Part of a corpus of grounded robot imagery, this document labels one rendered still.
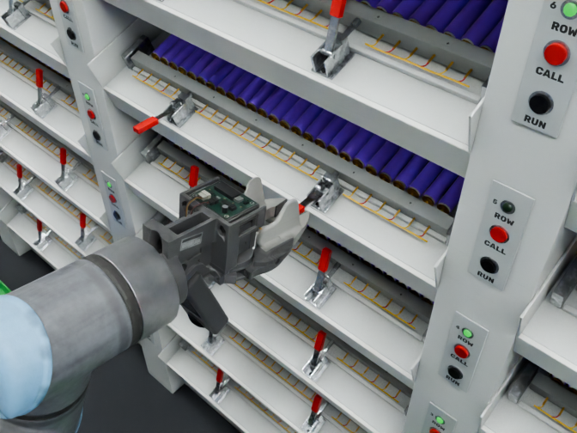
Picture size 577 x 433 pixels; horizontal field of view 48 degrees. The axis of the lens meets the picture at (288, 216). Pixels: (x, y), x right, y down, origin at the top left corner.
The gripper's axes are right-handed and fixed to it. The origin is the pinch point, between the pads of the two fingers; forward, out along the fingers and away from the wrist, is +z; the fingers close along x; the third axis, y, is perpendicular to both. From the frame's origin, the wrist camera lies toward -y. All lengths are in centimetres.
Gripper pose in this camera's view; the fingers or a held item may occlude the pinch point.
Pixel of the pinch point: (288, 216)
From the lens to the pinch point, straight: 75.4
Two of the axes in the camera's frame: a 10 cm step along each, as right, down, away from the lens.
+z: 6.5, -3.7, 6.6
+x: -7.5, -4.6, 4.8
